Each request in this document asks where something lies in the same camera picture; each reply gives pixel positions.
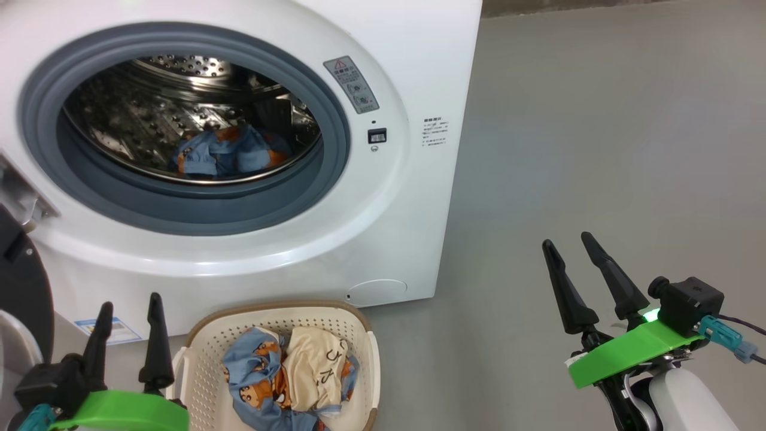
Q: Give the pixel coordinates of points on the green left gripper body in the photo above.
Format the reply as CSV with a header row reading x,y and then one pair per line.
x,y
119,413

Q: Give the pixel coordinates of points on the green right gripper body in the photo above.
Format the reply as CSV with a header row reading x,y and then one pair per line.
x,y
628,353

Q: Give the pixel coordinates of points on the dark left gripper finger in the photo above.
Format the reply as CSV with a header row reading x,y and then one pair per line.
x,y
99,353
157,353

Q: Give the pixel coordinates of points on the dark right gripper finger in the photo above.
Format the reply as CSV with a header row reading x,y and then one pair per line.
x,y
619,287
568,299

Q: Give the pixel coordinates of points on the black round glass washer door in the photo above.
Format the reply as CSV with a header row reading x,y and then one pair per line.
x,y
24,287

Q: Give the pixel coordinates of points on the cream and blue garment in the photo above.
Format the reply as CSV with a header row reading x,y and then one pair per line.
x,y
311,371

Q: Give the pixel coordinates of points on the blue bear-print garment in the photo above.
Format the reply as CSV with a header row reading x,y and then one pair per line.
x,y
227,155

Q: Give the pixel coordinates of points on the metal door hinge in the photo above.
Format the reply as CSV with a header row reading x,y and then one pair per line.
x,y
24,197

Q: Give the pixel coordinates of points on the white front-load washing machine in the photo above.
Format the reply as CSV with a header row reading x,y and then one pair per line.
x,y
389,239

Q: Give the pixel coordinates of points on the perforated steel washer drum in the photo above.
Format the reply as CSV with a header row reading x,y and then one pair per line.
x,y
131,114

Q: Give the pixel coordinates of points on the blue energy label sticker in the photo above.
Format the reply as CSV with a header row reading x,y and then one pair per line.
x,y
111,330

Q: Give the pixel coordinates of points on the round white filter cover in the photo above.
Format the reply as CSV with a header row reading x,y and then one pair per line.
x,y
377,293

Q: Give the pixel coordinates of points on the cream perforated laundry basket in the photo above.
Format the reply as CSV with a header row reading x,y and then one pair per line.
x,y
353,335

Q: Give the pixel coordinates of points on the grey warning sticker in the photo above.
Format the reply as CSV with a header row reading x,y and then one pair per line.
x,y
352,84

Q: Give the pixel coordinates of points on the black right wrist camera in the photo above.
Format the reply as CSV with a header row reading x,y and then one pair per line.
x,y
688,305

